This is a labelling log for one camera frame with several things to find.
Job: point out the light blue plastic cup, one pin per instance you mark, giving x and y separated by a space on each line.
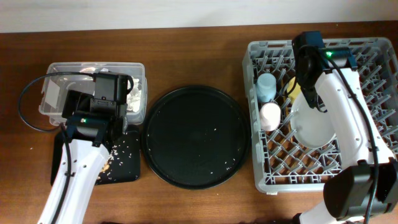
266 87

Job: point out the yellow bowl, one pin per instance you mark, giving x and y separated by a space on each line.
293 89

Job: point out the white tissue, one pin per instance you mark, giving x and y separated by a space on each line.
134 97

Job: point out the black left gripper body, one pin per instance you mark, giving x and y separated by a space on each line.
84 104

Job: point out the black rectangular tray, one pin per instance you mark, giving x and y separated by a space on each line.
132 135

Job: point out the grey round plate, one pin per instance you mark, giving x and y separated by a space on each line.
314 129

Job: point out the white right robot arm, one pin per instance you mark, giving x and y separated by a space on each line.
367 185

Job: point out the grey dishwasher rack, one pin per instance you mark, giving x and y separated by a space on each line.
280 162

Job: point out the pink plastic cup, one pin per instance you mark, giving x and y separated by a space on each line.
269 115

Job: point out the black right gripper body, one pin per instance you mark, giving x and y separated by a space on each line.
311 96

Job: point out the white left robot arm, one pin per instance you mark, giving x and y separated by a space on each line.
84 154

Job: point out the black round tray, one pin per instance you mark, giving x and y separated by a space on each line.
196 137

